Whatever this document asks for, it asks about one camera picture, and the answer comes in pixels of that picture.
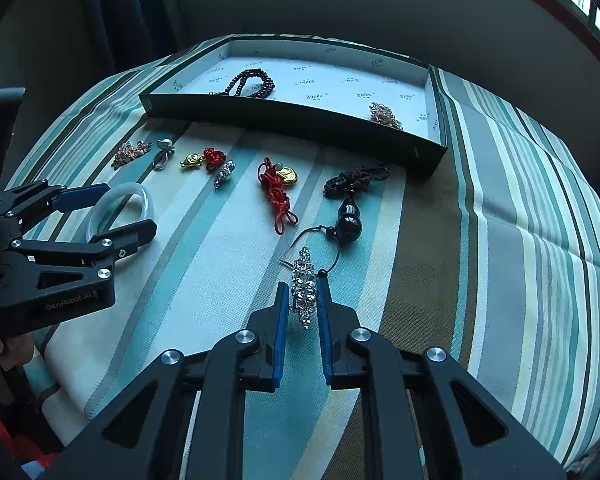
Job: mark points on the red knot gold silver charms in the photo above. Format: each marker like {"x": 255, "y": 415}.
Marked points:
{"x": 216, "y": 163}

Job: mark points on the person's left hand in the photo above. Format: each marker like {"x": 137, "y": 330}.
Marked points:
{"x": 17, "y": 351}

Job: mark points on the dark green shallow box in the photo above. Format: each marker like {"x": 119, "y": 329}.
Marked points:
{"x": 317, "y": 89}

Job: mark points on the silver rhinestone brooch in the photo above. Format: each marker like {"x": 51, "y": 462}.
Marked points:
{"x": 303, "y": 286}

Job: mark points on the dark blue curtain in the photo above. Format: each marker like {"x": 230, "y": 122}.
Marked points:
{"x": 129, "y": 33}

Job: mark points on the pearl rhinestone flower brooch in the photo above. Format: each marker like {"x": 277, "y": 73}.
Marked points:
{"x": 382, "y": 115}

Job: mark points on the small rose gold brooch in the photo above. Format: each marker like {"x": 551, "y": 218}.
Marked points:
{"x": 128, "y": 152}

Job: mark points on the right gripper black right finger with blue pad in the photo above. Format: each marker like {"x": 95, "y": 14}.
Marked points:
{"x": 424, "y": 415}

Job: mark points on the white jade bangle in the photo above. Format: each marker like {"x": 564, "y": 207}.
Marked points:
{"x": 119, "y": 191}

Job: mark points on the striped teal bed cover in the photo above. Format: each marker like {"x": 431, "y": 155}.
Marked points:
{"x": 495, "y": 259}

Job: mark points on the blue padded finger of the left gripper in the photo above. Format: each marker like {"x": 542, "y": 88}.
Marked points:
{"x": 33, "y": 202}

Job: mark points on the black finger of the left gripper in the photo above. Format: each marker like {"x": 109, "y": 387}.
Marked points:
{"x": 110, "y": 242}

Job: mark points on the red knot gold charm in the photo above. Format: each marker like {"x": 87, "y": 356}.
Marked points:
{"x": 274, "y": 178}

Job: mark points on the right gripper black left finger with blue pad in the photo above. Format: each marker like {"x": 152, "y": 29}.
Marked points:
{"x": 183, "y": 416}

